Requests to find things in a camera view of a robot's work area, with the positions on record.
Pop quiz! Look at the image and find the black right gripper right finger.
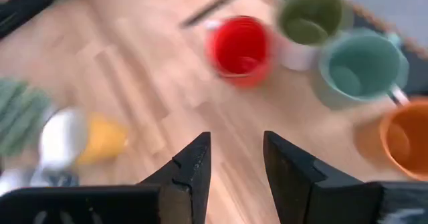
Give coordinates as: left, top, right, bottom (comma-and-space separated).
263, 130, 385, 224

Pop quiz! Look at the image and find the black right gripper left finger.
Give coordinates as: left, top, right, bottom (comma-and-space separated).
138, 131, 212, 224

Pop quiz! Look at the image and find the orange mug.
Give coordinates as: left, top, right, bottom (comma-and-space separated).
354, 96, 428, 182

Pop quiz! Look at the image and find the teal green mug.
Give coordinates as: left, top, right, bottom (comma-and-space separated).
312, 28, 411, 110

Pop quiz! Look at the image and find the red mug white handle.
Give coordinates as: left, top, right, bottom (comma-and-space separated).
205, 15, 277, 88

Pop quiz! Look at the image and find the blue floral white mug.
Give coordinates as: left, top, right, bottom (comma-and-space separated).
0, 166, 81, 198

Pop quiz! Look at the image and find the white mug green interior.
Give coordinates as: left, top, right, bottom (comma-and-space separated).
276, 0, 355, 72

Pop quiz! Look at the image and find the succulent plant grey pot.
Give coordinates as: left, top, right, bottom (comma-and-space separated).
0, 78, 56, 158

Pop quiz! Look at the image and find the black metal table frame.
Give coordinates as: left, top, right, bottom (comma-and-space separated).
0, 0, 81, 39

